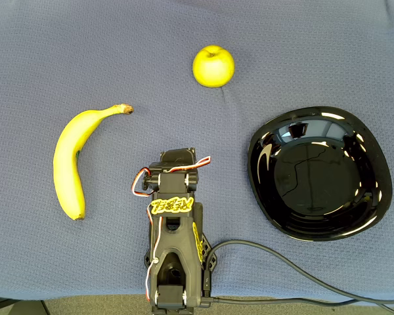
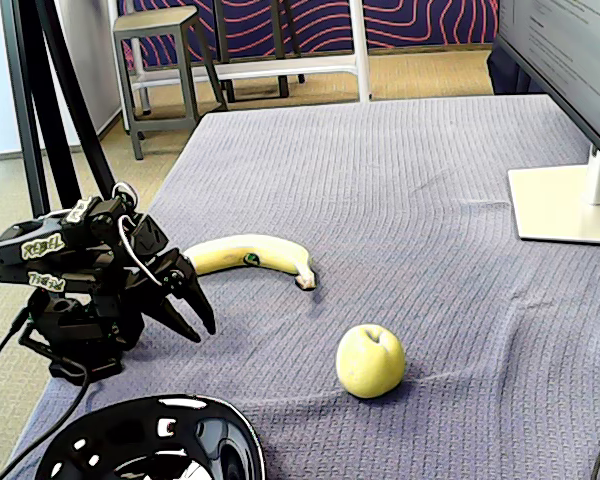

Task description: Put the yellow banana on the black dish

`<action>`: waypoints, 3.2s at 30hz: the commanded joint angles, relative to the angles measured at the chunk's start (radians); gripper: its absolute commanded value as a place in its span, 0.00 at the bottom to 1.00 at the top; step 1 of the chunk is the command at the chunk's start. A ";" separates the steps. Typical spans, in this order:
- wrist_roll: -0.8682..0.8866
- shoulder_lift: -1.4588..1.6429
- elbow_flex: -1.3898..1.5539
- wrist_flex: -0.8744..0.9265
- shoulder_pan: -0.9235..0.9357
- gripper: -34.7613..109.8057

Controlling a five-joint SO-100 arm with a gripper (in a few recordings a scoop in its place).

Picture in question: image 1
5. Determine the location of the black camera stand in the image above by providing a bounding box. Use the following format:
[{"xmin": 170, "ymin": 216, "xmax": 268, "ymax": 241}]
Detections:
[{"xmin": 0, "ymin": 296, "xmax": 52, "ymax": 315}]

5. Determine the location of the red white forearm servo wire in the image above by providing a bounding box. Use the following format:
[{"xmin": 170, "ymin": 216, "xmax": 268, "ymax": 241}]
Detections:
[{"xmin": 145, "ymin": 203, "xmax": 162, "ymax": 302}]

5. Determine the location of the blue woven table cloth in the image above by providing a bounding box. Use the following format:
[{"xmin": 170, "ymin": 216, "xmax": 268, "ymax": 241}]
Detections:
[{"xmin": 0, "ymin": 0, "xmax": 394, "ymax": 305}]

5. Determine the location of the red white looped servo wire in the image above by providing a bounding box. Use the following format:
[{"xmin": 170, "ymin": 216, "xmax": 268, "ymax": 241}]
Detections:
[{"xmin": 131, "ymin": 166, "xmax": 154, "ymax": 198}]

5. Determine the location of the yellow banana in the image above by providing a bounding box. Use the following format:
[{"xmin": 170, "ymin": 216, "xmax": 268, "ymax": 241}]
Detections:
[{"xmin": 52, "ymin": 103, "xmax": 135, "ymax": 221}]

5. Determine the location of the red white gripper servo wire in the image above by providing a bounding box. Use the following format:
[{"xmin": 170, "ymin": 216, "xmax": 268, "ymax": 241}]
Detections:
[{"xmin": 163, "ymin": 156, "xmax": 212, "ymax": 174}]

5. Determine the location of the green apple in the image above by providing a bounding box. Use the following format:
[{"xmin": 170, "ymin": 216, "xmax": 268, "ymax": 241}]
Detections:
[{"xmin": 192, "ymin": 45, "xmax": 236, "ymax": 89}]

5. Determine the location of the black arcing USB cable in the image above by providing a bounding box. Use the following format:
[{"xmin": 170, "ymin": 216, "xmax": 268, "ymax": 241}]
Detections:
[{"xmin": 202, "ymin": 239, "xmax": 394, "ymax": 303}]

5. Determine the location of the glossy black plate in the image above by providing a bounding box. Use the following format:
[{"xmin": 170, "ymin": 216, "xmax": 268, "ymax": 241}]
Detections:
[{"xmin": 247, "ymin": 106, "xmax": 393, "ymax": 243}]

